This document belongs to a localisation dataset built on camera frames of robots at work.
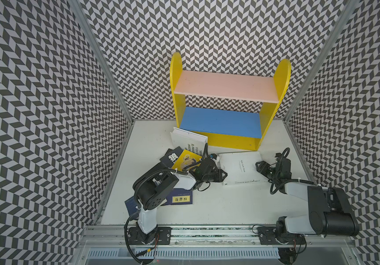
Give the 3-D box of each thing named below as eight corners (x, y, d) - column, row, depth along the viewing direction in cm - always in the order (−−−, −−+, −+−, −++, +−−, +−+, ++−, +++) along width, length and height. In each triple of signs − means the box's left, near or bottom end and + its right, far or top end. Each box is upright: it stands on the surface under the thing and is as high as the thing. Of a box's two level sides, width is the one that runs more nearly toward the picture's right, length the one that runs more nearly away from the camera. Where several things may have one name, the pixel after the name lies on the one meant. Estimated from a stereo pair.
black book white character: (159, 163, 97) (158, 160, 95) (173, 146, 105) (173, 143, 102) (170, 169, 95) (169, 166, 92) (183, 151, 103) (183, 148, 100)
